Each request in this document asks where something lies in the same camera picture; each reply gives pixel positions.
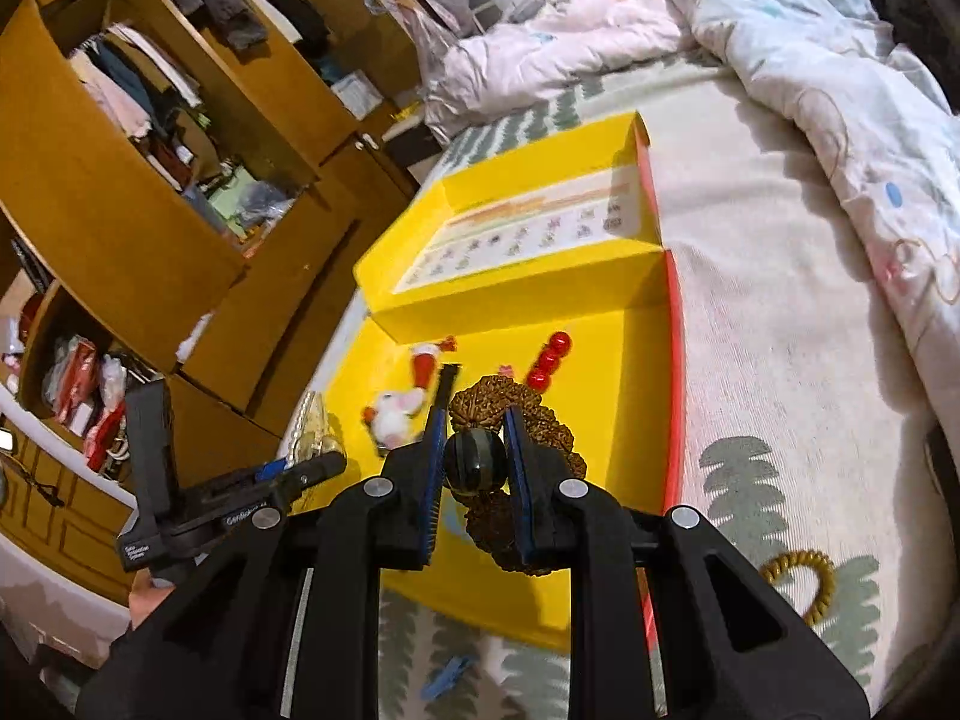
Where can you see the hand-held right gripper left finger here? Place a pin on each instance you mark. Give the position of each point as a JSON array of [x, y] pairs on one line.
[[433, 465]]

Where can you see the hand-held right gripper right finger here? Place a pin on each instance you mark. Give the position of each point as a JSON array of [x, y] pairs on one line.
[[519, 487]]

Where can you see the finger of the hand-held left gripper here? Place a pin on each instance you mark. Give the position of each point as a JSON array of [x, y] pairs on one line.
[[307, 474]]

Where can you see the pearl hair clip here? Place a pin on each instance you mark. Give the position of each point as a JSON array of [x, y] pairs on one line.
[[311, 427]]

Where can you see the white plush bunny hair clip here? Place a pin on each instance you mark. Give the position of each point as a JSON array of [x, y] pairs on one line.
[[394, 412]]

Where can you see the red santa hair clip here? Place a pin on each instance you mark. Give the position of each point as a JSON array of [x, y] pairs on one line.
[[424, 367]]

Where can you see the red bead hairpin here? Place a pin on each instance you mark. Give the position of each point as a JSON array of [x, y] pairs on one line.
[[559, 345]]

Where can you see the yellow cardboard box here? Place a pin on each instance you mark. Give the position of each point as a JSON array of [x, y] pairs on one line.
[[622, 360]]

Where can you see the blue clothespin hair clip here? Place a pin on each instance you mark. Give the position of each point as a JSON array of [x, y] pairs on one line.
[[450, 675]]

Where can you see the person's left hand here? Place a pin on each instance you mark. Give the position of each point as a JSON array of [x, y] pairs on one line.
[[150, 604]]

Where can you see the wooden wardrobe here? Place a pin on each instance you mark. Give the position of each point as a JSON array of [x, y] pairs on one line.
[[112, 187]]

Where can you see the dark nightstand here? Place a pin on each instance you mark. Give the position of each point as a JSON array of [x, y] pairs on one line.
[[409, 139]]

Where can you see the clear plastic bag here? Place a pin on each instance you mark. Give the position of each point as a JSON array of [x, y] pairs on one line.
[[420, 30]]

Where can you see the white cartoon print duvet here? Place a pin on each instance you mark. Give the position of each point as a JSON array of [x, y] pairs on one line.
[[825, 90]]

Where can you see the black garment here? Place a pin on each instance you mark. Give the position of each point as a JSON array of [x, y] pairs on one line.
[[915, 15]]

